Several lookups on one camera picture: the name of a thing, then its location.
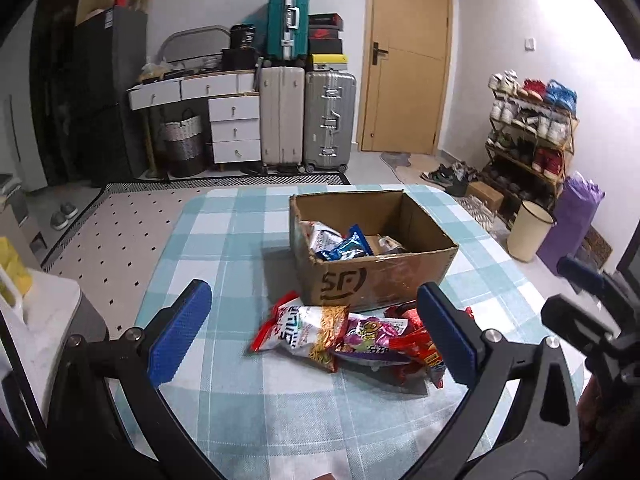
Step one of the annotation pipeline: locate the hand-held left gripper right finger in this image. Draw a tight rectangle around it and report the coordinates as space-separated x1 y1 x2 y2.
400 281 581 480

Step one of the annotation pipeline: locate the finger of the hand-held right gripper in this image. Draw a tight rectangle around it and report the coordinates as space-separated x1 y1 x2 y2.
557 256 626 296
541 294 621 356

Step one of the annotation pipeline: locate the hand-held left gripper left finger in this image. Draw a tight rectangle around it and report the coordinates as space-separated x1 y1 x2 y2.
45 279 226 480

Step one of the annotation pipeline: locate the red chip bag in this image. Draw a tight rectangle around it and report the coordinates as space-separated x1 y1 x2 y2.
387 310 476 390

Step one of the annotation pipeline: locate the red wafer packet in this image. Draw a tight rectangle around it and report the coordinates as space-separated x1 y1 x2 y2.
384 301 421 322

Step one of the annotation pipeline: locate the purple snack bag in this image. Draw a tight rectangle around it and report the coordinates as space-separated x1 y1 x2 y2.
332 312 426 367

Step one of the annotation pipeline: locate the brown cardboard box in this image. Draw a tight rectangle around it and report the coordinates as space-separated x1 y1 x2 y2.
289 189 460 313

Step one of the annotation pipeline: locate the clear cracker packet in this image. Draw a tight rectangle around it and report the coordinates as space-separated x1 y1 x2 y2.
375 236 408 256

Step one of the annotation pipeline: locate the noodle print snack bag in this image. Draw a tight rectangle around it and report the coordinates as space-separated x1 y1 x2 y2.
249 294 351 373

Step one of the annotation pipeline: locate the blue cookie packet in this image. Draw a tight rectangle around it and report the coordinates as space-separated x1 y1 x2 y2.
315 224 373 262

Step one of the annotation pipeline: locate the white snack packet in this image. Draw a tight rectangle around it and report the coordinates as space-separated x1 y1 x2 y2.
306 222 346 256

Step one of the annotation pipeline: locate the brown doormat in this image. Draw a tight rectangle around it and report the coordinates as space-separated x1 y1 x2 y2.
577 227 613 266

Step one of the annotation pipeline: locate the cream trash bin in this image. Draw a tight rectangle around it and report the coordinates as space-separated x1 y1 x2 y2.
507 200 557 262

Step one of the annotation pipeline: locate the dotted floor mat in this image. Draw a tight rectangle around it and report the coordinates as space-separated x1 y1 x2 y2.
40 170 351 341

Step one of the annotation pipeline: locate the wooden shoe rack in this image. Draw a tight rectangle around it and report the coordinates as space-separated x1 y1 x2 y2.
484 87 580 221

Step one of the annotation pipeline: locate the small cardboard box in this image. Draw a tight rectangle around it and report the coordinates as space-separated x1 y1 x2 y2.
465 181 505 213

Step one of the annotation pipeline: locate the pile of loose sneakers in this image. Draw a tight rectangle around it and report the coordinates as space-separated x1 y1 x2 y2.
420 161 498 231

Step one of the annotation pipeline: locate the shelved shoe collection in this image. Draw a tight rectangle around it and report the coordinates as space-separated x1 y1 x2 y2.
487 70 578 206

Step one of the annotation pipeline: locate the yellow plastic item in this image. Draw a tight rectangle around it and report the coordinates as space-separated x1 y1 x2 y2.
0 237 33 308

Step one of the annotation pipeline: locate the grey door rug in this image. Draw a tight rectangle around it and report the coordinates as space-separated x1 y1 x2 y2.
379 151 451 186

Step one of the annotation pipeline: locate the woven laundry basket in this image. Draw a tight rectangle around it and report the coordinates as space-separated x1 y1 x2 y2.
159 109 208 178

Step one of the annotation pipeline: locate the white drawer desk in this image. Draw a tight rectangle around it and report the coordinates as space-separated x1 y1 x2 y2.
127 69 263 181

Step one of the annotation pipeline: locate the beige suitcase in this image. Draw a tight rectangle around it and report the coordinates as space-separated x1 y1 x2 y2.
259 65 306 168

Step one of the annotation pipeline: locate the dark grey refrigerator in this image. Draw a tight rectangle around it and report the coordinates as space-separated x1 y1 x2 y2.
72 6 149 186

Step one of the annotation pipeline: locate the silver suitcase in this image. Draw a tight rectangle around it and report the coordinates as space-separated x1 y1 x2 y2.
302 71 357 173

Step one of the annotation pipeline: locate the crumpled plastic bag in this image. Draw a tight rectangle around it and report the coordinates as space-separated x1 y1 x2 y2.
139 57 171 83

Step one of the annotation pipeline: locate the dark wardrobe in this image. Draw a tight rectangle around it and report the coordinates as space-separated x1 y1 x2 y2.
27 0 81 191

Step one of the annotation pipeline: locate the wooden door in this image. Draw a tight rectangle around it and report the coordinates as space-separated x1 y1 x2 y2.
356 0 453 156

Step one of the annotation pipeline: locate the grey oval tray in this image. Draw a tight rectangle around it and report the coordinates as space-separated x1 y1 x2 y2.
159 25 231 68

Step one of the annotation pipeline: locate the yellow black shoe box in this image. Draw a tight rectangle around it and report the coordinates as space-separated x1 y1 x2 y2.
306 53 349 72

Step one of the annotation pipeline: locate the black printed box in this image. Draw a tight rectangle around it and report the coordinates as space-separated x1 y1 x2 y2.
229 25 256 51

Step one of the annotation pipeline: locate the teal suitcase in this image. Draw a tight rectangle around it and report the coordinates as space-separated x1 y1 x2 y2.
266 0 311 63

